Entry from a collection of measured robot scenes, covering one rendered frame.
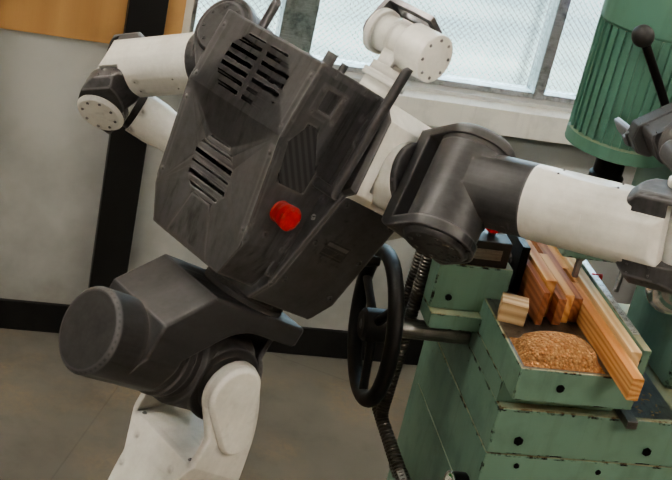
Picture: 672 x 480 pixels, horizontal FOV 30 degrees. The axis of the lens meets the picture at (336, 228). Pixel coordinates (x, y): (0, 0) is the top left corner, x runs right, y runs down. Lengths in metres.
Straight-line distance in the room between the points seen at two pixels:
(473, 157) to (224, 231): 0.31
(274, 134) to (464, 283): 0.79
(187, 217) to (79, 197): 1.86
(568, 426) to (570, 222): 0.78
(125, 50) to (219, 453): 0.62
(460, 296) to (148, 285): 0.74
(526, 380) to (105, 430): 1.48
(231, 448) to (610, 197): 0.62
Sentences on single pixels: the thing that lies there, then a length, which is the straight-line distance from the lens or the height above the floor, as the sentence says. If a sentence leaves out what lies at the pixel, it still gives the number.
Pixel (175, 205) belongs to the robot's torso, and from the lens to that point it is 1.61.
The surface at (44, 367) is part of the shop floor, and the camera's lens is 3.47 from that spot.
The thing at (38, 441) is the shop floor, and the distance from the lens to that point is 3.19.
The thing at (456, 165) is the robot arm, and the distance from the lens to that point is 1.49.
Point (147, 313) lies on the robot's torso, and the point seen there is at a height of 1.07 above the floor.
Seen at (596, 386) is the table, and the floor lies 0.88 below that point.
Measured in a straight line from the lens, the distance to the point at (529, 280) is 2.21.
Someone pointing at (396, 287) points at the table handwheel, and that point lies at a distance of 2.10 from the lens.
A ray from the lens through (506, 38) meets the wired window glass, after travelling 3.52.
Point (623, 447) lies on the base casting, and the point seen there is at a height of 0.74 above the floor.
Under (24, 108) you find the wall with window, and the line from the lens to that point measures 3.35.
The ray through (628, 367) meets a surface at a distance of 2.05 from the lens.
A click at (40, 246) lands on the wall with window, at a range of 3.51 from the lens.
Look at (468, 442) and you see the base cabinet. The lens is 2.23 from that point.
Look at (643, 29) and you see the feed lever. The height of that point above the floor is 1.44.
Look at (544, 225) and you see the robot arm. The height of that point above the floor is 1.32.
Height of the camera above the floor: 1.84
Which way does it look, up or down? 24 degrees down
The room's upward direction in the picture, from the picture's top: 13 degrees clockwise
